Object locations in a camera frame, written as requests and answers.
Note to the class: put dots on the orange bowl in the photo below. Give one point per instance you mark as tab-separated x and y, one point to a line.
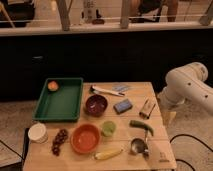
85	138

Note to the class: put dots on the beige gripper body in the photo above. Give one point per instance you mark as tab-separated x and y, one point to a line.
168	116

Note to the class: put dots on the green plastic tray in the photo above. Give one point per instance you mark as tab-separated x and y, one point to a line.
62	105

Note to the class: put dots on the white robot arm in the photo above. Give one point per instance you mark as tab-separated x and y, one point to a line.
185	83

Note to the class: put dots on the small brown box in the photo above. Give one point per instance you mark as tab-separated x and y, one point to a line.
147	109

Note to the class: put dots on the yellow corn cob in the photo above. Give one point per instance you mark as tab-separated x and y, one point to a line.
107	154

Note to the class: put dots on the dark purple bowl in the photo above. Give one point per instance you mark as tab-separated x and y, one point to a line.
96	105

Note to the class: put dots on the light blue cloth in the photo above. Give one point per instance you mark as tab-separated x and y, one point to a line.
121	88

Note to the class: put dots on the metal measuring cup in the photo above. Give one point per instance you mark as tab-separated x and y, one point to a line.
140	146

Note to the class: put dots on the white cup stack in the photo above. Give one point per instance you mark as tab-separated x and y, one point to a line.
38	133

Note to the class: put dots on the orange peach fruit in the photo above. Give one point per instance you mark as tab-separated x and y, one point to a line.
53	86

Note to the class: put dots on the blue sponge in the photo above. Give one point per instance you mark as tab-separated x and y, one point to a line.
122	106

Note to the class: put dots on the black office chair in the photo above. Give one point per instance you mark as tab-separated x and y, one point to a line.
140	7

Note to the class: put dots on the black chair at left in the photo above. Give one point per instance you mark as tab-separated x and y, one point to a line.
20	13

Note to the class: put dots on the bunch of red grapes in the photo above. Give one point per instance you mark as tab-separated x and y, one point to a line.
59	139

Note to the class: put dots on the small green cup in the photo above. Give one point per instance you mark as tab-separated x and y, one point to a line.
108	128

